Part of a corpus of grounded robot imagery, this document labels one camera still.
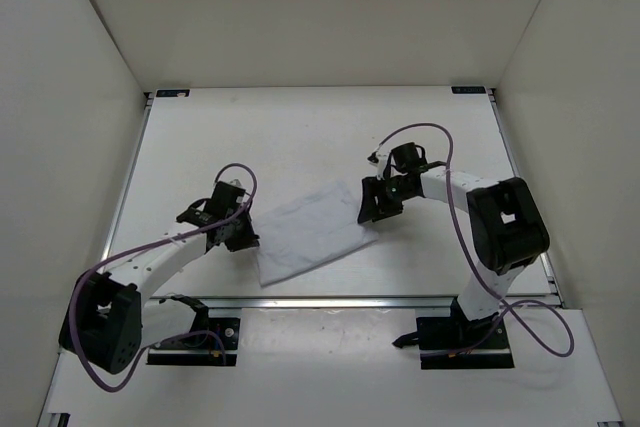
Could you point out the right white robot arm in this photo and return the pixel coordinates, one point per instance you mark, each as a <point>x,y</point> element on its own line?
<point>507,231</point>

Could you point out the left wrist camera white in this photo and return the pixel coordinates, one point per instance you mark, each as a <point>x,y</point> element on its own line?
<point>232,181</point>

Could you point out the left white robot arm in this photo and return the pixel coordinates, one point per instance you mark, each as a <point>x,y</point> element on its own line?
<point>114,312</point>

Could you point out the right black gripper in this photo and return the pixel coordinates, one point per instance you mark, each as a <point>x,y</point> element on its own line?
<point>372,209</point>

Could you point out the right blue corner label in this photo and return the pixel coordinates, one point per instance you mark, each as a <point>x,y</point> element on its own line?
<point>468,90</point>

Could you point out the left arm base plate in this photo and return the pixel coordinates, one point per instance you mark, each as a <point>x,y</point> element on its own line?
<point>217,350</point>

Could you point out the aluminium front rail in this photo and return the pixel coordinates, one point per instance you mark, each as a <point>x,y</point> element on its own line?
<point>324,302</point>

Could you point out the blue corner label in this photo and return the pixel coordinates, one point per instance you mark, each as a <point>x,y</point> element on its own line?
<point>468,90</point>
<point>172,93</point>

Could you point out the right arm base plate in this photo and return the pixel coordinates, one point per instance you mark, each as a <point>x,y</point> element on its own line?
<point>465,347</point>

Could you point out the white skirt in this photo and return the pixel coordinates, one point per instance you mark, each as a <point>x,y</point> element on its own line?
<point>309,232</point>

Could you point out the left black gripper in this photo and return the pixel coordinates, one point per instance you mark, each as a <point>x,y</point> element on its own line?
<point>248,239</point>

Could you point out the left blue corner label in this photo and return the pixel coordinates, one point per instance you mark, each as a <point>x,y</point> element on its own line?
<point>172,93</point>

